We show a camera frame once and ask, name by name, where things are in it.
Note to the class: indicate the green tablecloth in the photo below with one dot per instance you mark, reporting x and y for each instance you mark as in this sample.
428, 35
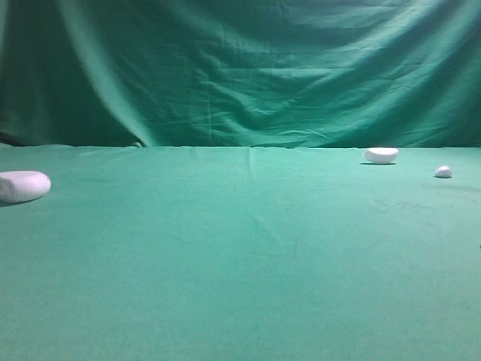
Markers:
237, 253

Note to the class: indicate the green backdrop curtain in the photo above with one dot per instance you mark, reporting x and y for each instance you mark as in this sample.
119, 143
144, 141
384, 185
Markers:
241, 73

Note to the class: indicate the small white earbud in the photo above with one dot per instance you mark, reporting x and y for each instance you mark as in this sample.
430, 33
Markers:
443, 171

